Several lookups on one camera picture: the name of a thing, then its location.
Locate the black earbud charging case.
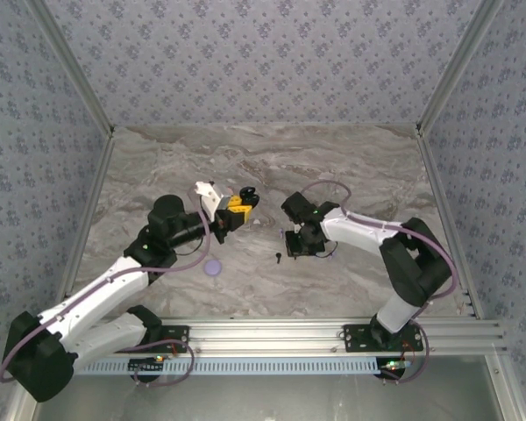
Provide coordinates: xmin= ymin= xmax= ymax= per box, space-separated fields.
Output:
xmin=238 ymin=185 xmax=261 ymax=207

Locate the aluminium lower frame post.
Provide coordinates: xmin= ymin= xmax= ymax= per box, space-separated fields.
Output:
xmin=484 ymin=353 xmax=526 ymax=421
xmin=4 ymin=392 xmax=43 ymax=421

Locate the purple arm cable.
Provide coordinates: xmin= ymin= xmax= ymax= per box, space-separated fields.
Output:
xmin=0 ymin=186 xmax=211 ymax=389
xmin=300 ymin=180 xmax=459 ymax=386

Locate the small circuit board with LED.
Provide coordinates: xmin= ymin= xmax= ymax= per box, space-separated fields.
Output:
xmin=379 ymin=358 xmax=412 ymax=372
xmin=128 ymin=355 xmax=167 ymax=370

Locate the aluminium table edge rail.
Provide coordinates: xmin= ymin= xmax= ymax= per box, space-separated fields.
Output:
xmin=111 ymin=122 xmax=422 ymax=131

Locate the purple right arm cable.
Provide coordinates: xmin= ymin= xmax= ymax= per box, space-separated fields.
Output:
xmin=300 ymin=180 xmax=459 ymax=386

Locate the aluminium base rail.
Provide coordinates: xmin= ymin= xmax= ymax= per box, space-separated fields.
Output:
xmin=109 ymin=318 xmax=508 ymax=357

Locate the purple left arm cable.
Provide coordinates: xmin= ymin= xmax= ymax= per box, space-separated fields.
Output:
xmin=0 ymin=186 xmax=211 ymax=389

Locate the aluminium side rail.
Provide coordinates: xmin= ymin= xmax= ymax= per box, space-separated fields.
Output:
xmin=416 ymin=130 xmax=484 ymax=320
xmin=50 ymin=131 xmax=117 ymax=324

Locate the aluminium corner post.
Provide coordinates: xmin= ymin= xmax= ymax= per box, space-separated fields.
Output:
xmin=414 ymin=0 xmax=508 ymax=138
xmin=25 ymin=0 xmax=116 ymax=139

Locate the white slotted cable duct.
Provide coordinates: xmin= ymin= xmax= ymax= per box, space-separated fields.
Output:
xmin=74 ymin=357 xmax=407 ymax=377

